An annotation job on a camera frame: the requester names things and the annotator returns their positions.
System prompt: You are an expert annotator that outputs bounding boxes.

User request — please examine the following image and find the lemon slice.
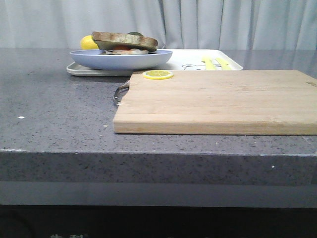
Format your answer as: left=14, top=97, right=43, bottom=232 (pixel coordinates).
left=142, top=69, right=174, bottom=80

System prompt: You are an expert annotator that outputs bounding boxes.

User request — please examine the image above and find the fried egg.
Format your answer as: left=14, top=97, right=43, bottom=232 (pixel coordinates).
left=103, top=46, right=149, bottom=55

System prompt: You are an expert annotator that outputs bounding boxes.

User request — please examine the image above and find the yellow plastic knife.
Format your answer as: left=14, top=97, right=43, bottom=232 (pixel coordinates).
left=215, top=58, right=231, bottom=70

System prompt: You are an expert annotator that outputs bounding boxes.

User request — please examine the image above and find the bread slice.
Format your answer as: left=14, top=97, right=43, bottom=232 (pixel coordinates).
left=91, top=31, right=158, bottom=52

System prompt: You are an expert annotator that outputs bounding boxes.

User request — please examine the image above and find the white curtain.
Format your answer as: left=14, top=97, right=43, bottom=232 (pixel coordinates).
left=0, top=0, right=317, bottom=50

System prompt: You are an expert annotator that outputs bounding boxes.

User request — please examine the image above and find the green lime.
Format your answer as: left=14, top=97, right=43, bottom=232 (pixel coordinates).
left=128, top=32, right=144, bottom=37

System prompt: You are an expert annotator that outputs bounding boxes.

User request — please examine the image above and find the white bear tray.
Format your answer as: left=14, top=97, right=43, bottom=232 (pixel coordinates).
left=66, top=49, right=243, bottom=77

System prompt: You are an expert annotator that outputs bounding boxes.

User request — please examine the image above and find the wooden cutting board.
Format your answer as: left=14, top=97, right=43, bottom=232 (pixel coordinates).
left=113, top=70, right=317, bottom=135

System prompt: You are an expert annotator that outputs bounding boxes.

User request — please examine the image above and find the yellow plastic fork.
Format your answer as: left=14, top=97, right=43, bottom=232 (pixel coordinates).
left=202, top=56, right=216, bottom=70

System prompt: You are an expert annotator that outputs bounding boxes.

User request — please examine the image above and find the light blue round plate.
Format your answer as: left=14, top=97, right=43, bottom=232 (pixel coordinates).
left=70, top=50, right=172, bottom=70

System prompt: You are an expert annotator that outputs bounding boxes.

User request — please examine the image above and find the front yellow lemon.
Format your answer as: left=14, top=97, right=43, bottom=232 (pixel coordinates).
left=80, top=35, right=99, bottom=50

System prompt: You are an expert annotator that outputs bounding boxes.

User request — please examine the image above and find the metal cutting board handle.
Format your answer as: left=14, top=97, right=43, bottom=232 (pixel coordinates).
left=112, top=81, right=130, bottom=105

